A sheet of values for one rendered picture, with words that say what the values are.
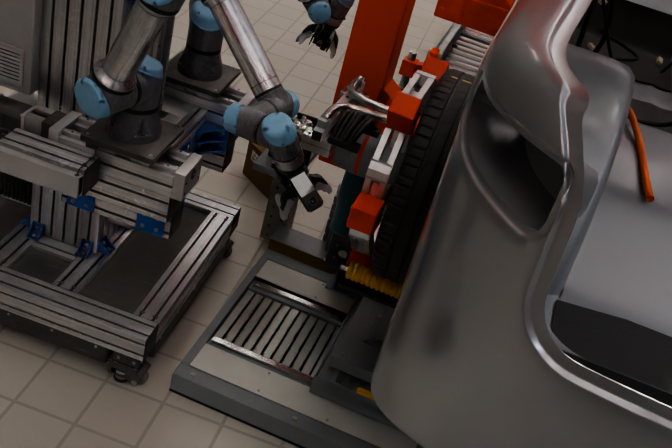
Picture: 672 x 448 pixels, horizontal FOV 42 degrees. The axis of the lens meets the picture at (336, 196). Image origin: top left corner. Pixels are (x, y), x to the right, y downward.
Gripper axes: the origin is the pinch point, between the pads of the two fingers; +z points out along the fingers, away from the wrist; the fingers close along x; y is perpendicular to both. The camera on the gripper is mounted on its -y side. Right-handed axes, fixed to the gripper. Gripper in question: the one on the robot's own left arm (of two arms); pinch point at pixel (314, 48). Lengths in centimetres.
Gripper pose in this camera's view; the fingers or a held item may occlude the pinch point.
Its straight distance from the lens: 333.0
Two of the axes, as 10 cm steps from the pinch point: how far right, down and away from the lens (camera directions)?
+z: -3.5, 4.6, 8.2
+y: -2.3, 8.0, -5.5
